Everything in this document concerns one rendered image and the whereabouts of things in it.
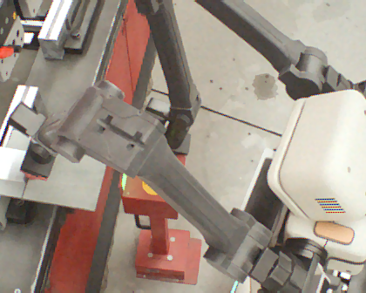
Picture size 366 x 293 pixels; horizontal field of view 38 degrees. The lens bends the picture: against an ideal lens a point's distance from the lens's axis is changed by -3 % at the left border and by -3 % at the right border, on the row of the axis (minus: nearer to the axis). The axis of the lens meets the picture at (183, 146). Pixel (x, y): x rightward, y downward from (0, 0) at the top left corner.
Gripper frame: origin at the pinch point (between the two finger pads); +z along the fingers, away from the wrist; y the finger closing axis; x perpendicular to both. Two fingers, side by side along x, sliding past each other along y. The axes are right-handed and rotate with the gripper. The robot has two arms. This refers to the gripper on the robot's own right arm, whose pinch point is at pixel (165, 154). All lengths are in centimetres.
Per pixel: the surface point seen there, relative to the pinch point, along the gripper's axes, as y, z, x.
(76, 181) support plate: 22.8, -17.5, 22.4
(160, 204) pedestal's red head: -1.1, 1.3, 15.0
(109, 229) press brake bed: 6, 77, -3
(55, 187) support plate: 27.4, -16.3, 24.4
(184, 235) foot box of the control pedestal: -22, 62, -2
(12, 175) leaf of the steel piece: 38.3, -13.7, 22.8
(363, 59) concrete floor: -106, 53, -113
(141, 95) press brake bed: 3, 76, -72
